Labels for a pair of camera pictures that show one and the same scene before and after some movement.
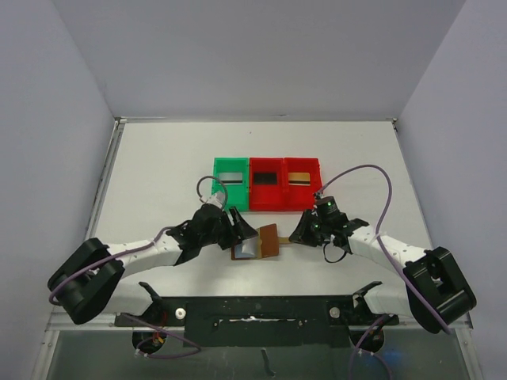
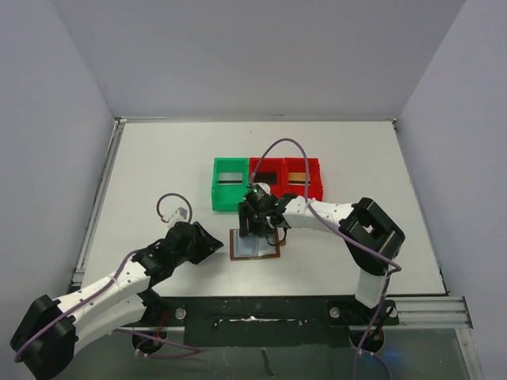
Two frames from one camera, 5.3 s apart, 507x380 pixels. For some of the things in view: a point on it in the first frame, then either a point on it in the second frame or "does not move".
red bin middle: x=266 y=184 does not move
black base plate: x=257 y=321 does not move
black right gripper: x=310 y=228 -> x=250 y=221
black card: x=265 y=178 does not move
